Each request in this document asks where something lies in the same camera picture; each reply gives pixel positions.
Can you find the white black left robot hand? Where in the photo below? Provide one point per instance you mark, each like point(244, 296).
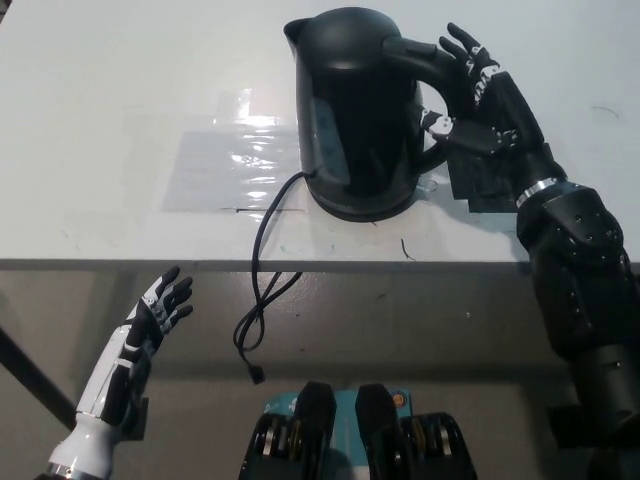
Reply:
point(110, 372)

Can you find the black electric kettle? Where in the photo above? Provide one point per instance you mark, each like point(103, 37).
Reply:
point(355, 125)

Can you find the black table leg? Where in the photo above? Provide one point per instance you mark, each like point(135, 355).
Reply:
point(32, 362)

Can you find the clear plastic sheet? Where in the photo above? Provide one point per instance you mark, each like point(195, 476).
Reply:
point(215, 170)

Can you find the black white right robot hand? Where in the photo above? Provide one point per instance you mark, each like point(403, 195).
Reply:
point(520, 130)

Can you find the black tape patch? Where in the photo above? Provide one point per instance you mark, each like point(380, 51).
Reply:
point(480, 185)

